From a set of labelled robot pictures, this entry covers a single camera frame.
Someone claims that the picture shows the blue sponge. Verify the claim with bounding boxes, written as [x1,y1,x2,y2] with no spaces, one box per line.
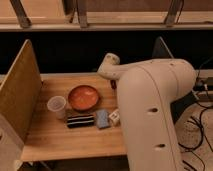
[96,109,110,129]

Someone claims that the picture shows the wooden side panel left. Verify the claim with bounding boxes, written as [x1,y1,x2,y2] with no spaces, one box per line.
[0,39,43,171]

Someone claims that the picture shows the black cables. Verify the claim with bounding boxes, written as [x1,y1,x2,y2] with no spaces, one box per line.
[178,56,213,171]

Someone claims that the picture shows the translucent plastic cup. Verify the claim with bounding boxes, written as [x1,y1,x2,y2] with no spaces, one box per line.
[47,96,66,119]

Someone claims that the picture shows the red pepper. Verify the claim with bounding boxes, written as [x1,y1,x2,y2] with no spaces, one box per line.
[110,80,117,90]

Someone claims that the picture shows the black white striped block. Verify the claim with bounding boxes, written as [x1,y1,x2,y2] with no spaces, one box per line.
[67,115,95,128]

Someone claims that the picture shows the white bottle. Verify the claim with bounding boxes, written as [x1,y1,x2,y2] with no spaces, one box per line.
[109,109,120,126]

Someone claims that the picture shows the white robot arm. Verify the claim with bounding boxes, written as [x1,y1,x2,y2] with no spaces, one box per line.
[98,53,196,171]

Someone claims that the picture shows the orange ceramic bowl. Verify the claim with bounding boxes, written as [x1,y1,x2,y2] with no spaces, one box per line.
[68,85,100,111]

